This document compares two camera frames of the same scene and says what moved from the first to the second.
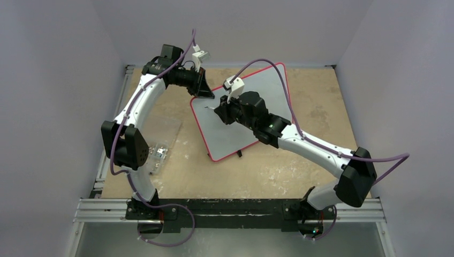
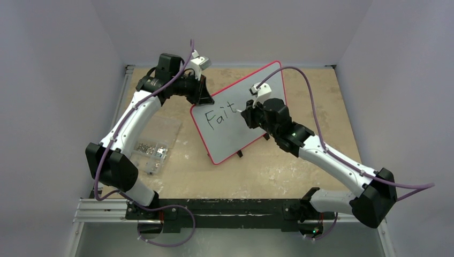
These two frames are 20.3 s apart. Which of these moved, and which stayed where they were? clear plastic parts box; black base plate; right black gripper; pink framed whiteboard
Moved: right black gripper
Stayed: clear plastic parts box; pink framed whiteboard; black base plate
